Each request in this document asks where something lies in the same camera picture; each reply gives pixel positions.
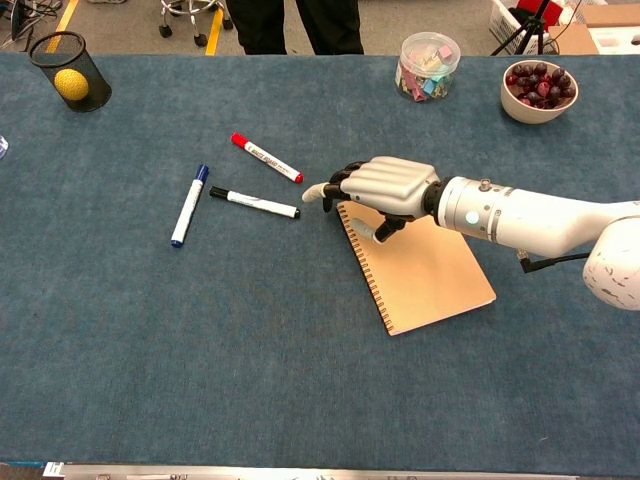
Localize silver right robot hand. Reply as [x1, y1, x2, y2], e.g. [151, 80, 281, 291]
[301, 156, 442, 245]

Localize spiral bound notebook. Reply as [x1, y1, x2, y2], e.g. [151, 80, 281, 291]
[335, 199, 498, 337]

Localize red-capped marker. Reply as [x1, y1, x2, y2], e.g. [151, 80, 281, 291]
[230, 132, 305, 185]

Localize black-capped marker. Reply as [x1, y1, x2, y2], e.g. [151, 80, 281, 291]
[208, 185, 302, 220]

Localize blue-capped marker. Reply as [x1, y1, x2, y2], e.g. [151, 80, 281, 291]
[170, 164, 211, 249]

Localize black cup with yellow ball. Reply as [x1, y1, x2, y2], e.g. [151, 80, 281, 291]
[27, 30, 113, 114]

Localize clear jar of coloured clips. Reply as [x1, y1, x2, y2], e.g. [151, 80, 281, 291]
[394, 31, 462, 105]

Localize beige bowl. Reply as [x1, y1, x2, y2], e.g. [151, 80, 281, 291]
[500, 60, 580, 124]

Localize dark red cherries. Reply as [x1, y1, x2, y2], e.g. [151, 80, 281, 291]
[505, 62, 577, 110]

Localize white plastic basket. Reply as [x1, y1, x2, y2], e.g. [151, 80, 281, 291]
[488, 0, 546, 55]

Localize black tripod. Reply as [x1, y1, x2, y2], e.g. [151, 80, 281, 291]
[491, 0, 561, 56]

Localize person in black trousers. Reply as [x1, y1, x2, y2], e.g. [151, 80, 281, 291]
[224, 0, 365, 56]

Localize cardboard box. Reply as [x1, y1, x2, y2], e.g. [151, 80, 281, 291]
[548, 4, 640, 55]

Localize red box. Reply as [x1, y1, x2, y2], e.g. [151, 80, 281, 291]
[516, 0, 566, 31]

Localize blue felt table mat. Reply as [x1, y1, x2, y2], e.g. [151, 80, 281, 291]
[0, 52, 640, 464]

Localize chrome wheeled stool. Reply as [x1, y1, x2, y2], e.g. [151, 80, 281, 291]
[158, 0, 235, 49]

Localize yellow ball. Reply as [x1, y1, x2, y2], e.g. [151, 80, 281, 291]
[53, 68, 90, 102]

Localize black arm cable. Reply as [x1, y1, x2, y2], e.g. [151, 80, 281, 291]
[517, 249, 591, 274]

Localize aluminium table rail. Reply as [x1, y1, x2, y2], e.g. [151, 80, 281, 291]
[42, 462, 581, 480]

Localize tangled black cables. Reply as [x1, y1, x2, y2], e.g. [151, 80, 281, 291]
[0, 0, 64, 51]

